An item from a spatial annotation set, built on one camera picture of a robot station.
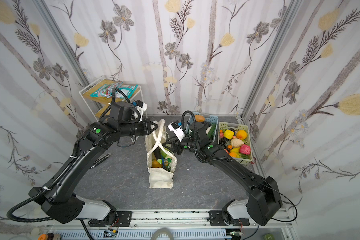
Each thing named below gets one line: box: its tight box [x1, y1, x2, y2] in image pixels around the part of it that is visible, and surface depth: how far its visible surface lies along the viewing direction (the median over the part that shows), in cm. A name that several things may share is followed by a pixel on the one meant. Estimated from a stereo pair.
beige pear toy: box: [230, 138, 244, 148], surface depth 100 cm
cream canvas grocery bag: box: [144, 119, 177, 189], surface depth 71 cm
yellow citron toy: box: [223, 129, 235, 140], surface depth 103 cm
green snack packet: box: [162, 157, 173, 172], surface depth 85 cm
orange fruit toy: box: [236, 130, 248, 141], surface depth 102 cm
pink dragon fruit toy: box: [239, 144, 251, 155], surface depth 92 cm
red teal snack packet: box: [89, 82, 123, 98], surface depth 84 cm
